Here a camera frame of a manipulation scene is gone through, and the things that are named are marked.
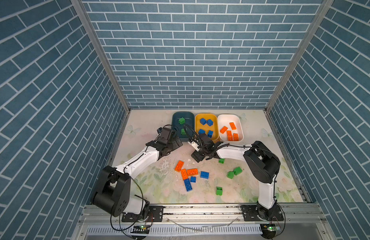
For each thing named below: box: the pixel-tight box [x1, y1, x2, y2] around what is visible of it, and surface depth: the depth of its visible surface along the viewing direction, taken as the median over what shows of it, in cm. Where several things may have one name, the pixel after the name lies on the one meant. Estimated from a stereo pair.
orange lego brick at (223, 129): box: [219, 126, 228, 134], surface depth 110 cm
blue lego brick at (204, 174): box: [200, 171, 210, 179], surface depth 88 cm
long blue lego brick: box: [184, 178, 193, 192], surface depth 84 cm
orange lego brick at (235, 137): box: [233, 133, 239, 141], surface depth 107 cm
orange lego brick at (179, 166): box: [174, 160, 185, 173], surface depth 91 cm
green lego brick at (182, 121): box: [178, 117, 186, 125], surface depth 113 cm
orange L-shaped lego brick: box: [181, 168, 199, 180], surface depth 89 cm
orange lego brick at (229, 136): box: [226, 130, 233, 141], surface depth 107 cm
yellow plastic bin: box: [195, 113, 221, 144], surface depth 113 cm
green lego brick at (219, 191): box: [215, 186, 223, 196], surface depth 82 cm
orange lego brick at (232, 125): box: [229, 122, 237, 130], surface depth 111 cm
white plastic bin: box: [218, 114, 244, 143], surface depth 110 cm
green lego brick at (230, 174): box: [226, 171, 235, 180], surface depth 88 cm
